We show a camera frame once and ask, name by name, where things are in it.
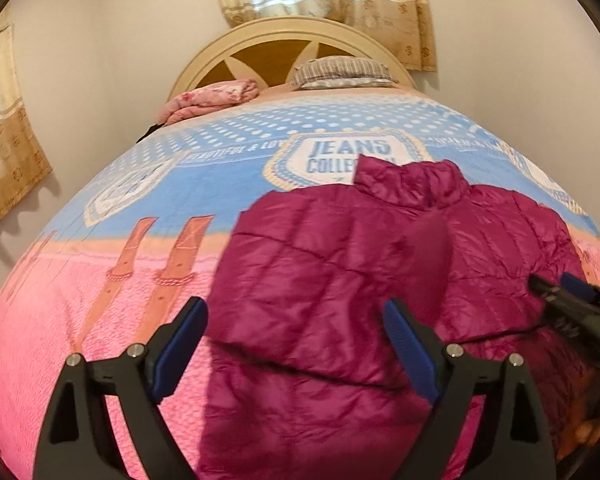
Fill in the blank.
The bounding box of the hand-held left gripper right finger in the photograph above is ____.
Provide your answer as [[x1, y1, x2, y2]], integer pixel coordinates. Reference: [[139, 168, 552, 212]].
[[383, 298, 559, 480]]

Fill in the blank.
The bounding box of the cream wooden headboard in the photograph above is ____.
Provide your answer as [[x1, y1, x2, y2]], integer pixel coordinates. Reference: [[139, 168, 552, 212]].
[[169, 16, 416, 103]]

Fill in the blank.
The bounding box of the magenta puffer jacket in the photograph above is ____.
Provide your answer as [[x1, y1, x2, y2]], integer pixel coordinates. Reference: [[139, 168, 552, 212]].
[[200, 154, 600, 480]]

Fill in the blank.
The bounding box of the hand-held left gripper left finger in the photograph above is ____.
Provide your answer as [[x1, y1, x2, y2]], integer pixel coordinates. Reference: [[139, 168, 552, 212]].
[[32, 296, 209, 480]]

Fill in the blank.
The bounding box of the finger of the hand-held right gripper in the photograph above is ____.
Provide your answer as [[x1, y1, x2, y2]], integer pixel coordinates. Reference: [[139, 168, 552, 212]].
[[528, 274, 588, 333], [560, 272, 600, 312]]

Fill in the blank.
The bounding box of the pink floral folded blanket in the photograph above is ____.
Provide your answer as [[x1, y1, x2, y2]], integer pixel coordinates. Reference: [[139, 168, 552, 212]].
[[156, 79, 261, 126]]

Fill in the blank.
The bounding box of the striped grey pillow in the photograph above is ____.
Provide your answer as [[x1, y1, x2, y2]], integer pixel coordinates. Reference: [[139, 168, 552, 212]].
[[287, 56, 400, 91]]

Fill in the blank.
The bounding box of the pink and blue printed bedspread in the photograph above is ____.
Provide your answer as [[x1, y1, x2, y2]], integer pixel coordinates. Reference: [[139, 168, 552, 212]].
[[0, 87, 600, 480]]

